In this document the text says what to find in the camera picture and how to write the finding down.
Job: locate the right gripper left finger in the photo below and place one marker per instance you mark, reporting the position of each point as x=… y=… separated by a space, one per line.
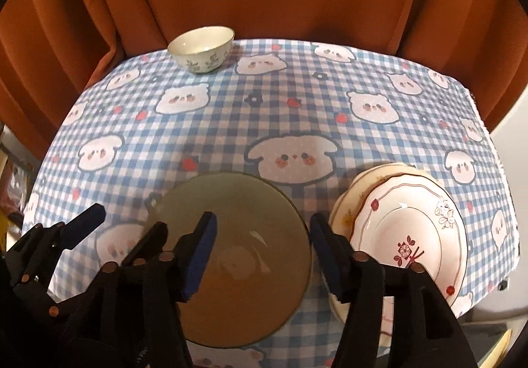
x=144 y=298

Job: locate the round yellow-flower deep plate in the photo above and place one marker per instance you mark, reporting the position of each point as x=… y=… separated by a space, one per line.
x=347 y=207

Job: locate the floral bowl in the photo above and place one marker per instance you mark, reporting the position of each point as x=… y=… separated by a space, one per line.
x=260 y=265
x=203 y=49

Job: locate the small red-pattern white plate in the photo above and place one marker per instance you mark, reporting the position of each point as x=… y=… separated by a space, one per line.
x=410 y=219

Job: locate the orange curtain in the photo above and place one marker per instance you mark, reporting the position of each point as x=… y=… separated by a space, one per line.
x=51 y=50

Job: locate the blue checkered bear tablecloth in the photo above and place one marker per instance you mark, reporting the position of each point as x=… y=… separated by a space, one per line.
x=150 y=125

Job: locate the floral bowl front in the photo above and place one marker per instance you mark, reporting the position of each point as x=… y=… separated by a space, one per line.
x=260 y=265

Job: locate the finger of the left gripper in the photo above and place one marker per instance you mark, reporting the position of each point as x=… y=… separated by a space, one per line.
x=36 y=254

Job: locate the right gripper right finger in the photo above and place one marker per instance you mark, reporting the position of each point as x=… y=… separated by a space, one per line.
x=425 y=331

